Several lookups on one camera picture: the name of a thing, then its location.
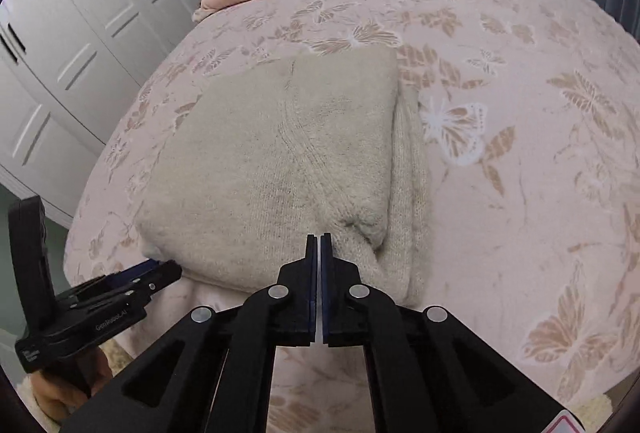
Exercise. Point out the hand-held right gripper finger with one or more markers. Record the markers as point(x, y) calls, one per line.
point(313, 298)
point(325, 298)

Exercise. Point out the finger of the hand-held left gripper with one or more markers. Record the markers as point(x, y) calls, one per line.
point(160, 277)
point(107, 280)

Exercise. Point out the cream knit sweater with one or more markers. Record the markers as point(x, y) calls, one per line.
point(275, 153)

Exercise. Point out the person's left hand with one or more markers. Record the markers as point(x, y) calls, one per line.
point(55, 393)

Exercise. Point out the pink butterfly bedspread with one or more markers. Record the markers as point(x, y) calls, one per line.
point(525, 163)

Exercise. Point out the white wardrobe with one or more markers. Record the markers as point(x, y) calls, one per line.
point(75, 38)

